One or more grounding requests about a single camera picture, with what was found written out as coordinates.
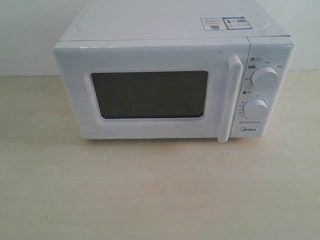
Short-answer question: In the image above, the white microwave door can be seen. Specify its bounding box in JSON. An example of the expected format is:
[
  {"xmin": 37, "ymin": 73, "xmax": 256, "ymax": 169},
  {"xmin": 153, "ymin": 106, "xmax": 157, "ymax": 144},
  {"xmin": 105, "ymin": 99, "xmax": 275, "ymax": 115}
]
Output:
[{"xmin": 53, "ymin": 37, "xmax": 251, "ymax": 143}]

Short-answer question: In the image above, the white microwave oven body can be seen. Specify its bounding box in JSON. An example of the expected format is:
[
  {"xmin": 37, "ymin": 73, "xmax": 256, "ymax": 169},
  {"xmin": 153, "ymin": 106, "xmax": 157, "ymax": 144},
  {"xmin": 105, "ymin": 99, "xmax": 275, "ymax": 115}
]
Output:
[{"xmin": 55, "ymin": 0, "xmax": 295, "ymax": 139}]

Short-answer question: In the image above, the lower white timer knob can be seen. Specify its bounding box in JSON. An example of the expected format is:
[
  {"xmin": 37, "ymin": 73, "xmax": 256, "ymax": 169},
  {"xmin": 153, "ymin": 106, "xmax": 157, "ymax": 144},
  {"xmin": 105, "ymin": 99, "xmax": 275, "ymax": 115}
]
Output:
[{"xmin": 243, "ymin": 98, "xmax": 269, "ymax": 120}]

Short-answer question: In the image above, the blue white label sticker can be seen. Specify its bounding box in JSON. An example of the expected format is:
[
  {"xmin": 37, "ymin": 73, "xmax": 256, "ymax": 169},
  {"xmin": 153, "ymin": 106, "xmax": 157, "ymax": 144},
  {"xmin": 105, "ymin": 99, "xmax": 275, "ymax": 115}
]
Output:
[{"xmin": 201, "ymin": 16, "xmax": 252, "ymax": 31}]

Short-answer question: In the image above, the upper white control knob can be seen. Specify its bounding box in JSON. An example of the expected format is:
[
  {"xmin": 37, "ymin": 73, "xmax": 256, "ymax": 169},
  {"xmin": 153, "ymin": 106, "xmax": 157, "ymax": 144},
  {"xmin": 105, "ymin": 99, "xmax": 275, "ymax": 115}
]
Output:
[{"xmin": 250, "ymin": 66, "xmax": 279, "ymax": 89}]

